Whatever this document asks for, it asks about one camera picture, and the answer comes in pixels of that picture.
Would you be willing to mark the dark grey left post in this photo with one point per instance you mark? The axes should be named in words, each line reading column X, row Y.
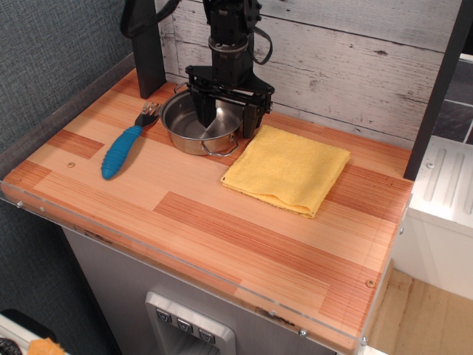
column 147, row 49

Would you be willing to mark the blue handled metal fork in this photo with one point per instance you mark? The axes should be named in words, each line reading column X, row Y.
column 119, row 150

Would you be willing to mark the silver steel pan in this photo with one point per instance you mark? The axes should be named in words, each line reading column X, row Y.
column 220, row 138

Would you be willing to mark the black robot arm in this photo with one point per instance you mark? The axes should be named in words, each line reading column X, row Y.
column 233, row 27

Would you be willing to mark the yellow rag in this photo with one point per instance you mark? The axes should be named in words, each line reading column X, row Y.
column 286, row 170

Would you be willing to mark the clear acrylic edge guard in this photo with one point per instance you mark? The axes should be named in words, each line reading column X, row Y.
column 317, row 275

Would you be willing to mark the dark grey post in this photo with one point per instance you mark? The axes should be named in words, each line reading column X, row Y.
column 147, row 49
column 454, row 48

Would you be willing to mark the orange and black object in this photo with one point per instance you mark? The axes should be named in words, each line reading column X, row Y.
column 36, row 347

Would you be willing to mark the dark grey right post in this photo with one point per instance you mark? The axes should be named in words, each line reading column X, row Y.
column 454, row 48

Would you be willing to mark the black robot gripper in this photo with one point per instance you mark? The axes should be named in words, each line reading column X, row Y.
column 230, row 78

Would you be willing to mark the white toy sink unit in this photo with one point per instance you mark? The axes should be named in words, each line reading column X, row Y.
column 434, row 243

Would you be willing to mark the silver dispenser panel with buttons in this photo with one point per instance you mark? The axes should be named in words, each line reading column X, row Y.
column 184, row 327

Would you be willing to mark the grey toy fridge cabinet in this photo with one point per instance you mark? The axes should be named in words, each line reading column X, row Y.
column 120, row 284

